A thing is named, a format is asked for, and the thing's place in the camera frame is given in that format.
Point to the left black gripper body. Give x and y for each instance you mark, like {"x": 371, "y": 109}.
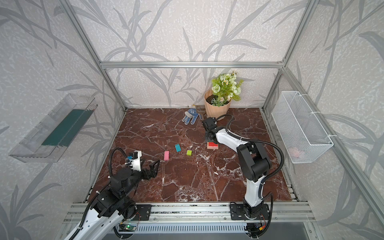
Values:
{"x": 146, "y": 172}

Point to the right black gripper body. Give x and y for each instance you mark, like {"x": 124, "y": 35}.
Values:
{"x": 210, "y": 132}

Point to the pink block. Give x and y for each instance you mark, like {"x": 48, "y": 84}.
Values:
{"x": 166, "y": 155}
{"x": 212, "y": 147}

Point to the teal block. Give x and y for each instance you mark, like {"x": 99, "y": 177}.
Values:
{"x": 178, "y": 147}

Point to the pink block front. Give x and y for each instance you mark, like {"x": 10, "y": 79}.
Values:
{"x": 212, "y": 147}

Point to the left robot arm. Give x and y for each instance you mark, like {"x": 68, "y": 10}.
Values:
{"x": 114, "y": 203}

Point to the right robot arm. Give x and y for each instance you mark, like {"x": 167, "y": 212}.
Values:
{"x": 254, "y": 162}

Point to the beige flower pot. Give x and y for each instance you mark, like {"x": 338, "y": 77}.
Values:
{"x": 214, "y": 111}

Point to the small brown rake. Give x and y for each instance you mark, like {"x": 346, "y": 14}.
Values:
{"x": 201, "y": 110}

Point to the blue white garden glove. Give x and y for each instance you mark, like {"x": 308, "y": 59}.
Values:
{"x": 191, "y": 116}

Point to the green white artificial flowers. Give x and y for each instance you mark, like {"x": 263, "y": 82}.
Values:
{"x": 226, "y": 87}

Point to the left controller board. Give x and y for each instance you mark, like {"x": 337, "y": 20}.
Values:
{"x": 128, "y": 227}

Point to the green mat in tray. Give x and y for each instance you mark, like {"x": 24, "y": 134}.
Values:
{"x": 67, "y": 130}

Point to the pink item in basket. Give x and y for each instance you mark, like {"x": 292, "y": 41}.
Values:
{"x": 295, "y": 153}

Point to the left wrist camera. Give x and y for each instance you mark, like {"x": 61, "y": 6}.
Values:
{"x": 134, "y": 160}

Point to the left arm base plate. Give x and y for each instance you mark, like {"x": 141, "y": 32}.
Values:
{"x": 142, "y": 212}

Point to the clear plastic wall tray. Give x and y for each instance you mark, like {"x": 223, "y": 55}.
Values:
{"x": 31, "y": 150}

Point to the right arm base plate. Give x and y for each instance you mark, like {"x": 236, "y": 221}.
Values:
{"x": 240, "y": 211}

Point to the white wire mesh basket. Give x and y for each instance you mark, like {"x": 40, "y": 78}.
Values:
{"x": 300, "y": 127}

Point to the aluminium frame crossbar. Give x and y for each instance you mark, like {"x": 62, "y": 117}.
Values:
{"x": 250, "y": 65}

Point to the aluminium front rail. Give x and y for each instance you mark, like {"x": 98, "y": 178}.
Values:
{"x": 219, "y": 212}

